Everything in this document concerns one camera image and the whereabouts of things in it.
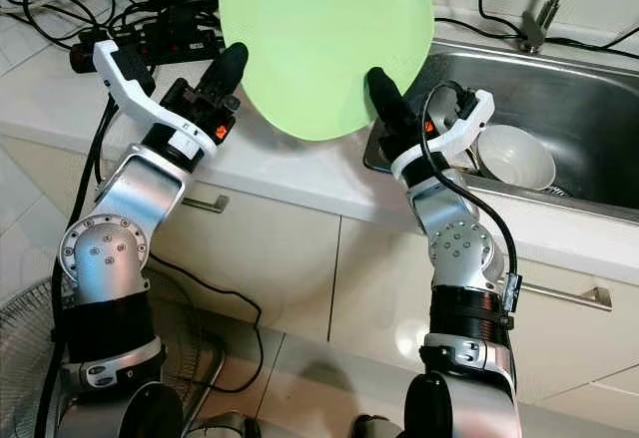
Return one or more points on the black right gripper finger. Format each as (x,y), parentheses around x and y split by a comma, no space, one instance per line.
(387,94)

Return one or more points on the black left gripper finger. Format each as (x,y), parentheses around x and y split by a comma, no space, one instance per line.
(228,71)

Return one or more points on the light green plate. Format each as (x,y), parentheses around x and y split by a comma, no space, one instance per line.
(319,39)

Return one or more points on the white bowl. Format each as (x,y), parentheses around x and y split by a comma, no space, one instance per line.
(519,154)

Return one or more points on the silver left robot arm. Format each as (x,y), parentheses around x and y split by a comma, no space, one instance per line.
(115,248)

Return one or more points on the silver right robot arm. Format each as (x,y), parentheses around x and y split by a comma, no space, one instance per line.
(464,253)

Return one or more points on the cream kitchen cabinet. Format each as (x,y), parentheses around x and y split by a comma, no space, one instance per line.
(280,288)

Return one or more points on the black power strip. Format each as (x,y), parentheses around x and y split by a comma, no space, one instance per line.
(82,59)

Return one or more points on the steel faucet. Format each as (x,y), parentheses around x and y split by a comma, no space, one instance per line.
(534,31)

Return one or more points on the stainless steel sink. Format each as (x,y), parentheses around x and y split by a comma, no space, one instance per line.
(579,99)

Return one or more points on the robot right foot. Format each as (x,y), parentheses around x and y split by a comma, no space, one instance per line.
(371,428)

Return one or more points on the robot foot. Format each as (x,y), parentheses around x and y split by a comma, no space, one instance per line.
(222,428)
(371,428)

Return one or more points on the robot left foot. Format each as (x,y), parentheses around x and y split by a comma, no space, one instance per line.
(222,428)

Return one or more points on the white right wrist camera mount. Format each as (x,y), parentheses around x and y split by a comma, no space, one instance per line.
(477,114)

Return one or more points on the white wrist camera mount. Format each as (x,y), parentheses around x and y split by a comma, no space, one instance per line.
(115,69)
(477,114)

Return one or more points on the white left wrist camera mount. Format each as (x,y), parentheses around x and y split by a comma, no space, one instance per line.
(115,69)

